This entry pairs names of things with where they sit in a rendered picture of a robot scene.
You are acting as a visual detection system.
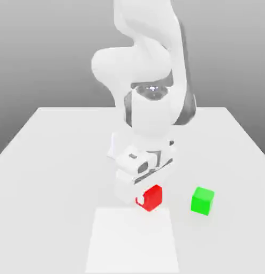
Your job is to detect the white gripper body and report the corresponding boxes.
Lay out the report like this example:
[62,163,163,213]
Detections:
[115,157,175,205]

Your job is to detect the small red cube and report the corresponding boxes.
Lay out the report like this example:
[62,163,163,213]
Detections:
[135,184,163,212]

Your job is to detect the small green cube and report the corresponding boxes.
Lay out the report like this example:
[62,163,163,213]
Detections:
[190,186,215,216]

